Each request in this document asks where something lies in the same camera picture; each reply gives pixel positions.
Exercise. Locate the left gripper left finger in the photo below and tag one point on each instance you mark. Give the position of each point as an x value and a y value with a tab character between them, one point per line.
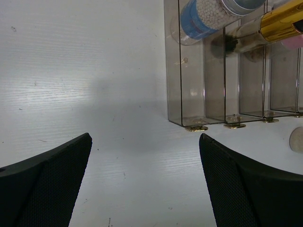
41	191

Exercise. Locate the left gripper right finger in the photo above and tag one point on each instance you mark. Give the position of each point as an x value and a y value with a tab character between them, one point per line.
248	193

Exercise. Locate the black-gold cap spice bottle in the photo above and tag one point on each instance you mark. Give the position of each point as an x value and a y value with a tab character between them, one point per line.
285	21

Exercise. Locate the silver-lid blue-label bottle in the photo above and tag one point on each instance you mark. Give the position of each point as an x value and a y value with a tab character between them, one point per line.
199	19

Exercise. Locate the pink-lid spice jar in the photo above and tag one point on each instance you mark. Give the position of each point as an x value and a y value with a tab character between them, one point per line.
275	49

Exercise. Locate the clear organizer bin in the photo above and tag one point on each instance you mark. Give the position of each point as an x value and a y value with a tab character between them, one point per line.
299	86
195	75

